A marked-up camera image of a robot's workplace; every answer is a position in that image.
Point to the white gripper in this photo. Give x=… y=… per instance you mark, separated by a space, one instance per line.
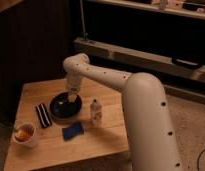
x=73 y=86

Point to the metal pole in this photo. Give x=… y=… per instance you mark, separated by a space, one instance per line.
x=84 y=33

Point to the blue sponge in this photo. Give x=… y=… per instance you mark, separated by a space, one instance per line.
x=72 y=131

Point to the clear plastic bottle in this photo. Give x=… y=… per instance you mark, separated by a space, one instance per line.
x=96 y=112

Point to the white cup with orange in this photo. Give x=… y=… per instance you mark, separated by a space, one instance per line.
x=25 y=134

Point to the black white striped block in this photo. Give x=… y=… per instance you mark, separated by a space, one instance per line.
x=44 y=118

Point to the black ceramic bowl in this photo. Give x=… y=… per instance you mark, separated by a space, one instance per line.
x=61 y=108

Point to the wooden table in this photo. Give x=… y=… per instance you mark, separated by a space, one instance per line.
x=52 y=150

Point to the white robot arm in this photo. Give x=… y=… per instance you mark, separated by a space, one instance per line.
x=150 y=132

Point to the long grey case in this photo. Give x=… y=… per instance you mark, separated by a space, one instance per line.
x=138 y=58

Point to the black case handle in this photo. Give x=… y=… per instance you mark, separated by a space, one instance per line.
x=186 y=64

